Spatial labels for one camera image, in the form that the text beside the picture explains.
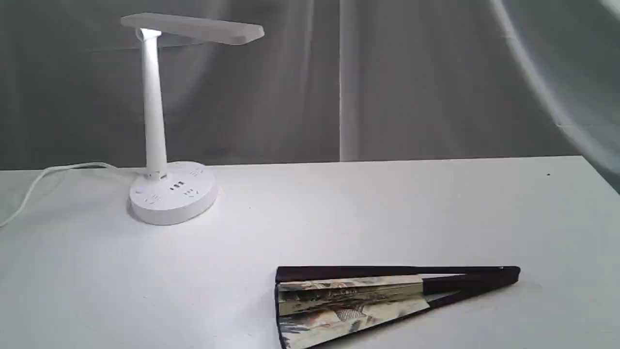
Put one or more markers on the painted paper folding fan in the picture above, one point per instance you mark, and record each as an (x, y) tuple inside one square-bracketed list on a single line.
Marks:
[(316, 305)]

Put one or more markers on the white desk lamp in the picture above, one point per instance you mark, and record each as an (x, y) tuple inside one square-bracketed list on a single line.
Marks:
[(170, 193)]

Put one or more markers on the grey backdrop curtain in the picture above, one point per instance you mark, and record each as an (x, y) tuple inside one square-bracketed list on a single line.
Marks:
[(331, 80)]

